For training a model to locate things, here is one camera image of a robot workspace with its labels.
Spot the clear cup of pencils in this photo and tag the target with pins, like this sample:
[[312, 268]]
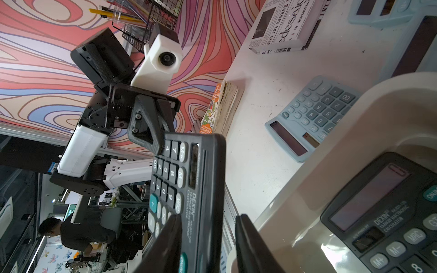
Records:
[[134, 13]]

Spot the orange paperback book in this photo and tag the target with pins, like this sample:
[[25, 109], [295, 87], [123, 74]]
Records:
[[222, 108]]

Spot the black calculator front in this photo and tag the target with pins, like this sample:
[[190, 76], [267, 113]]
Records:
[[387, 216]]

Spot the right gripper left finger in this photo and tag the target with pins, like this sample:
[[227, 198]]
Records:
[[164, 254]]

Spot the light blue calculator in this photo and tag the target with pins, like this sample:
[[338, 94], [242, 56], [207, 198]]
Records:
[[308, 119], [416, 50], [382, 13]]

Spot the black calculator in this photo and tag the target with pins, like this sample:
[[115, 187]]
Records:
[[188, 179], [387, 216]]

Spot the light blue calculator front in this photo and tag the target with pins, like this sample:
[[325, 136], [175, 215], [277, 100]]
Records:
[[308, 119]]

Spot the light blue calculator centre top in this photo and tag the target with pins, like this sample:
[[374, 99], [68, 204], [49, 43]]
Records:
[[416, 50]]

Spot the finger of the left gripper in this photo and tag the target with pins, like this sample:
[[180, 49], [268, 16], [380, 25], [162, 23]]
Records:
[[151, 119]]

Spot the white plastic storage box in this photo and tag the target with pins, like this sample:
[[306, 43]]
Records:
[[285, 201]]

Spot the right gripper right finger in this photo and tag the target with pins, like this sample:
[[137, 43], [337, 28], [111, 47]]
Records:
[[253, 255]]

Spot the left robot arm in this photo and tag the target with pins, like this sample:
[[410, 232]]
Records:
[[104, 61]]

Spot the light blue calculator far left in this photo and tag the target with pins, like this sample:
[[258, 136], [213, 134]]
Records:
[[382, 13]]

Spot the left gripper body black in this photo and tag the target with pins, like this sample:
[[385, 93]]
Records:
[[130, 107]]

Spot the black wire basket left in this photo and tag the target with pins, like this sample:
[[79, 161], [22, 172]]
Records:
[[163, 13]]

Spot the person in dark shirt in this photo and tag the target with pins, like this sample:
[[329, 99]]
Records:
[[81, 237]]

